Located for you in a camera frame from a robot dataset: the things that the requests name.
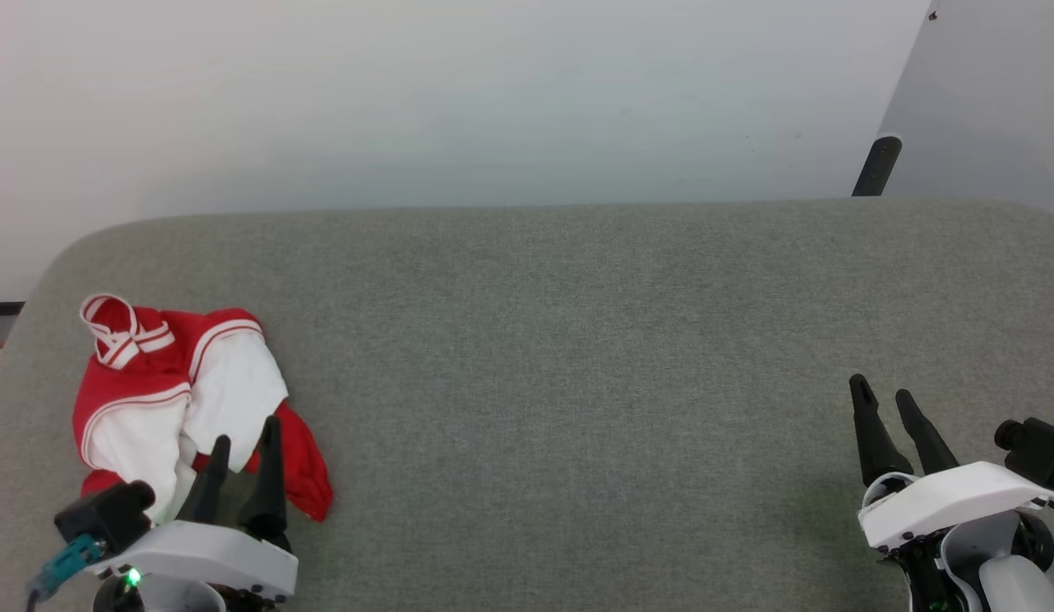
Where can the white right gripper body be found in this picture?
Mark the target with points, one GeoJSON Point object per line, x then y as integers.
{"type": "Point", "coordinates": [952, 501]}

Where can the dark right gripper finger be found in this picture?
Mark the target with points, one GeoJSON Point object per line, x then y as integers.
{"type": "Point", "coordinates": [875, 442]}
{"type": "Point", "coordinates": [928, 442]}

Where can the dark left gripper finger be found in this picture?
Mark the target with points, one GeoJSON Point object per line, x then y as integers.
{"type": "Point", "coordinates": [269, 493]}
{"type": "Point", "coordinates": [208, 493]}

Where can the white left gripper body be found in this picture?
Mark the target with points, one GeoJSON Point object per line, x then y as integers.
{"type": "Point", "coordinates": [212, 552]}

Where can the red and white shirt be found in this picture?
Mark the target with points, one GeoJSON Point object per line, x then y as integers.
{"type": "Point", "coordinates": [144, 374]}

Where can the grey slanted panel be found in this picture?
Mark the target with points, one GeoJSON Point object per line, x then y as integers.
{"type": "Point", "coordinates": [986, 93]}

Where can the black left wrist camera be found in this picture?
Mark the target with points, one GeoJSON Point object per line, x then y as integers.
{"type": "Point", "coordinates": [106, 514]}

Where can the teal left camera connector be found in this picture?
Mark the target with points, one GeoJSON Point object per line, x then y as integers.
{"type": "Point", "coordinates": [64, 565]}

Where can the black rounded post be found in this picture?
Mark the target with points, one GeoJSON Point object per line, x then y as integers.
{"type": "Point", "coordinates": [877, 166]}

